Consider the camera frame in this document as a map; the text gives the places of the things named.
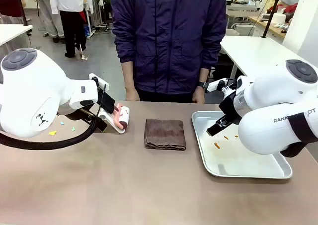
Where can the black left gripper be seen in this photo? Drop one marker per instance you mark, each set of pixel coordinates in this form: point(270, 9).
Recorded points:
point(108, 102)

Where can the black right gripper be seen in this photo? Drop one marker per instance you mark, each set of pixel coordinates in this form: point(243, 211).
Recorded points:
point(229, 108)

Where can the pink lint roller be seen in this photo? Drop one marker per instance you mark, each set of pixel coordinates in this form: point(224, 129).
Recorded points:
point(125, 117)

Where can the brown towel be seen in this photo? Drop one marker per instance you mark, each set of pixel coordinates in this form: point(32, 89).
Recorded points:
point(165, 134)

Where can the person's right forearm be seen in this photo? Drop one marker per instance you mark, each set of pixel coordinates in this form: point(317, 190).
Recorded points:
point(128, 76)

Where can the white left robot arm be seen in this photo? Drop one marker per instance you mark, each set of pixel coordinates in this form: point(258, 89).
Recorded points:
point(32, 86)

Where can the person's left forearm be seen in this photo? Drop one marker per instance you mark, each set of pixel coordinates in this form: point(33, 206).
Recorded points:
point(203, 74)

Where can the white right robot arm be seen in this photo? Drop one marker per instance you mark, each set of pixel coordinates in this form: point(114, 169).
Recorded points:
point(268, 98)

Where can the person's right hand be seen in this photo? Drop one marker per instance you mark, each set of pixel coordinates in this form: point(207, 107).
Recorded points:
point(133, 94)

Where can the person's left hand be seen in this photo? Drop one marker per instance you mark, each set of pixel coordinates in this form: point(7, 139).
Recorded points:
point(199, 96)

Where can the silver metal tray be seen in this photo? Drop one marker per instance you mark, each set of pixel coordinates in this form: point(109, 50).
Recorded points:
point(236, 160)

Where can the black wristwatch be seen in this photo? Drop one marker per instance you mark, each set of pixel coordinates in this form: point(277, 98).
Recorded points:
point(202, 84)

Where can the person's black trousers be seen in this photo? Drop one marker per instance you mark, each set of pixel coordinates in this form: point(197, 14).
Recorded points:
point(164, 97)

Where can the yellow paper scrap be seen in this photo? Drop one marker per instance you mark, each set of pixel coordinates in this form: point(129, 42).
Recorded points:
point(52, 132)

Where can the large white table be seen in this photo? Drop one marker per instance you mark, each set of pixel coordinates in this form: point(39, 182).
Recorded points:
point(256, 51)

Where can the bystander in black trousers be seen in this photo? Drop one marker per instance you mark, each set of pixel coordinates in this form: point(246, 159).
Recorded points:
point(70, 28)

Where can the person's purple jacket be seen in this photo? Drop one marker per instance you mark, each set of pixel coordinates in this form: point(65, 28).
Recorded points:
point(169, 36)

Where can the bystander in white clothes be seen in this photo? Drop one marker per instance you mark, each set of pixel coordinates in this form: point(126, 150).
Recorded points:
point(49, 21)

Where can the wooden top desk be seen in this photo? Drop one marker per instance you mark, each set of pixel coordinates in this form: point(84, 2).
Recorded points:
point(273, 28)

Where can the small white table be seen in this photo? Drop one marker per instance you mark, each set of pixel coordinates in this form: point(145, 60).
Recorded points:
point(12, 32)

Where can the black stand pole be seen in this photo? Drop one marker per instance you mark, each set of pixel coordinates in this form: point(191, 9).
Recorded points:
point(23, 6)
point(270, 14)

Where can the bystander in maroon top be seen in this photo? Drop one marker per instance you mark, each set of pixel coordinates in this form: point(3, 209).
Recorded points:
point(10, 1)

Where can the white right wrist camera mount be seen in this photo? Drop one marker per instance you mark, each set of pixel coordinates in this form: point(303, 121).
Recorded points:
point(213, 85)

